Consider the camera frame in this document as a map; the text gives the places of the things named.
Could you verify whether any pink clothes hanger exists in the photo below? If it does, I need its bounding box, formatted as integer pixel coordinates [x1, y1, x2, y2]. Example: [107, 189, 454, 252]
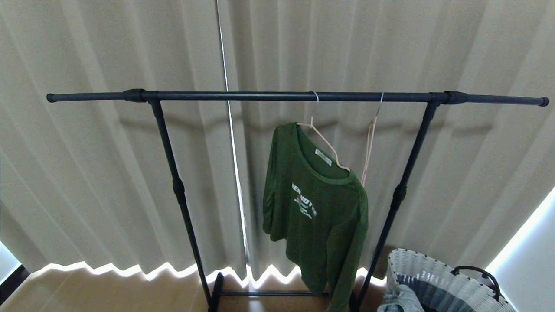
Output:
[361, 92, 385, 188]
[297, 91, 351, 172]

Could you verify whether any green long-sleeved shirt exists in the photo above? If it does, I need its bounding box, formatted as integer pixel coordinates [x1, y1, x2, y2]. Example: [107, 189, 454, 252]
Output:
[262, 123, 369, 312]

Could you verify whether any pale grey printed garment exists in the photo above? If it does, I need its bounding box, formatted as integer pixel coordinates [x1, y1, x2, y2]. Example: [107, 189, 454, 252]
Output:
[376, 284, 426, 312]

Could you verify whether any black clothes rack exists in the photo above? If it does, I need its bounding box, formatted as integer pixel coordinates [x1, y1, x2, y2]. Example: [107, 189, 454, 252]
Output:
[46, 89, 550, 312]

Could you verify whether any white laundry basket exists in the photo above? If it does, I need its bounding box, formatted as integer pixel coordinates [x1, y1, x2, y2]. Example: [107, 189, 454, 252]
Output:
[385, 248, 517, 312]

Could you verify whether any beige curtain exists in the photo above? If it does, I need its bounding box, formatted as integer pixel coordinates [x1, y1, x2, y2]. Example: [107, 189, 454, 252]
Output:
[0, 0, 555, 282]

